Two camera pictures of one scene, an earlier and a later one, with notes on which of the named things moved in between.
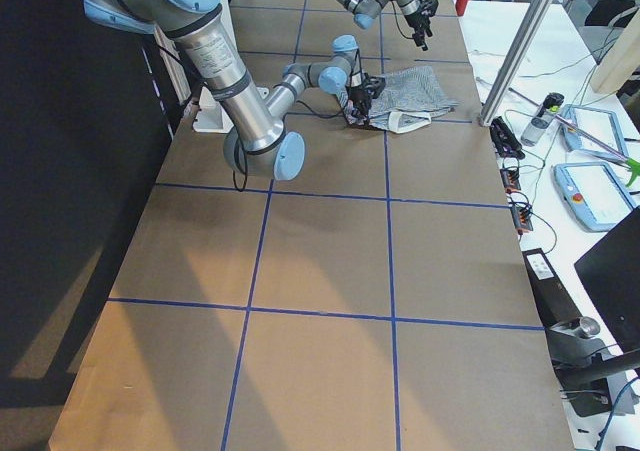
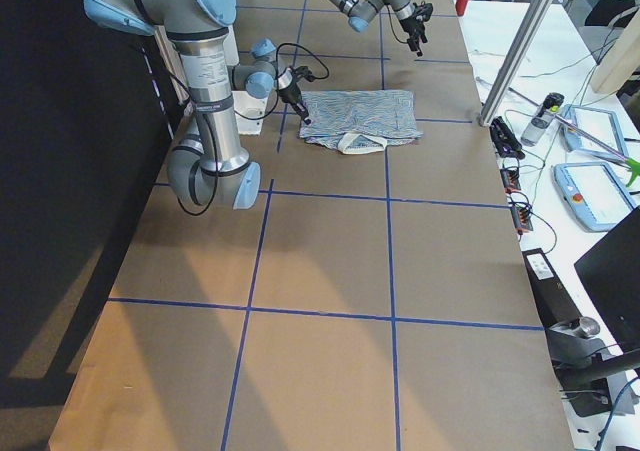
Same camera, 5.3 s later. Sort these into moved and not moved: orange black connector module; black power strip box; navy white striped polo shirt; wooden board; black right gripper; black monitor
Moved: black right gripper; navy white striped polo shirt
Not moved: black monitor; wooden board; orange black connector module; black power strip box
